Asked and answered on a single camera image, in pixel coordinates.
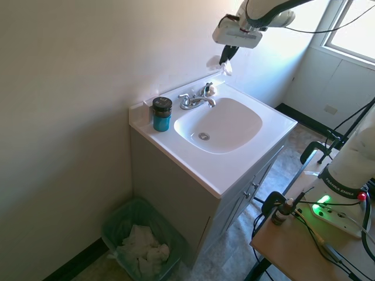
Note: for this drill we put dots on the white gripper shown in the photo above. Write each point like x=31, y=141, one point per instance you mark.
x=237, y=36

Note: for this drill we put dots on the white tissue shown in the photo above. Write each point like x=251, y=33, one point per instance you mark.
x=226, y=68
x=155, y=257
x=139, y=238

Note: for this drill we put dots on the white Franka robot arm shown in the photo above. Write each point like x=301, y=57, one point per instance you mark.
x=348, y=164

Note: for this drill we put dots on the trash bin with green liner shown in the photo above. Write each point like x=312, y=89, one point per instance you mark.
x=117, y=222

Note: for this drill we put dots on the crumpled white tissue in bin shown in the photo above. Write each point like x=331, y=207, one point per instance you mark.
x=155, y=257
x=139, y=238

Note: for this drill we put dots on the beige seashell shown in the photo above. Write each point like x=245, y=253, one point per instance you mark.
x=212, y=90

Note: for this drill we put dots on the chrome sink drain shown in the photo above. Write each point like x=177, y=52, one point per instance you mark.
x=204, y=135

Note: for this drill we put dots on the blue jar with black lid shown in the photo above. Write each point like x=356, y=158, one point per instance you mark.
x=161, y=117

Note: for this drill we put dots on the dark baseboard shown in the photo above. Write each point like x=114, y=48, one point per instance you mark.
x=79, y=257
x=307, y=118

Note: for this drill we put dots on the white vanity sink top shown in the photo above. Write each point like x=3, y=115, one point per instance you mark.
x=228, y=164

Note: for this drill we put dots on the table clamp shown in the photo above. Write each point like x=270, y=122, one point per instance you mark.
x=310, y=149
x=271, y=200

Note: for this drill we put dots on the metal cabinet knob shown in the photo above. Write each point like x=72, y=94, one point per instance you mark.
x=247, y=194
x=255, y=185

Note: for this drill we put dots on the grey vanity cabinet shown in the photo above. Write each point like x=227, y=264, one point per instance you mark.
x=181, y=190

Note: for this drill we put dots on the brown dropper bottle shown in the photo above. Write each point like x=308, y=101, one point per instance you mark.
x=279, y=215

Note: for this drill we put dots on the red stop button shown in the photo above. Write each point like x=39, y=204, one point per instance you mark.
x=362, y=196

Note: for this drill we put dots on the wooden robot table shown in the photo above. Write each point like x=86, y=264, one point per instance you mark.
x=299, y=257

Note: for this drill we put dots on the beige wall outlet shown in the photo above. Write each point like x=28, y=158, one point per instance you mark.
x=331, y=109

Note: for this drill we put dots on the window with white frame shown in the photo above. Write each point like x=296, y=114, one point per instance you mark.
x=354, y=32

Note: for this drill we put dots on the black camera tripod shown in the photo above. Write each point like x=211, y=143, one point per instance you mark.
x=356, y=118

